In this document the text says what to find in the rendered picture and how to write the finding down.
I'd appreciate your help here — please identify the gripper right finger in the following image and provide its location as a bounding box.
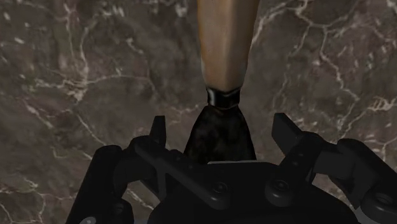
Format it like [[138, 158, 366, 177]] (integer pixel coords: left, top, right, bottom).
[[264, 112, 397, 224]]

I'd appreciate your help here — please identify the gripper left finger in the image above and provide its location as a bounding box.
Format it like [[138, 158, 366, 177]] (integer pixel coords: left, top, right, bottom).
[[66, 115, 232, 224]]

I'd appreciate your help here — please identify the wooden handled black brush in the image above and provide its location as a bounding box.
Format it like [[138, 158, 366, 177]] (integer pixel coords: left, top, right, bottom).
[[183, 0, 261, 165]]

